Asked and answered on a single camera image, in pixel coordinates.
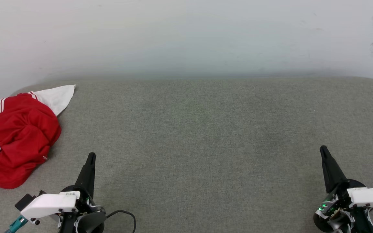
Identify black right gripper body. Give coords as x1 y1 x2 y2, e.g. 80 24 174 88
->
313 179 373 233

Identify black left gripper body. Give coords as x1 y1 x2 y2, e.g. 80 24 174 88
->
60 185 105 233

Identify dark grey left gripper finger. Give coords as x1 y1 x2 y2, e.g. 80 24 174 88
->
75 152 96 198

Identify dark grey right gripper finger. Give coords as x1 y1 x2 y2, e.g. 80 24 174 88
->
320 145 348 194

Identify red shirt white sleeves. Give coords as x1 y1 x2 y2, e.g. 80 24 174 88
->
0 85 76 189

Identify grey fabric sofa seat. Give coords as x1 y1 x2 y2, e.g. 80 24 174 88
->
0 76 373 233

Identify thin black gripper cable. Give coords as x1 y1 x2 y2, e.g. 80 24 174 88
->
105 210 137 233

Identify teal plug with cable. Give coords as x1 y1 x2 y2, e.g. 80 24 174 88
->
5 215 28 233

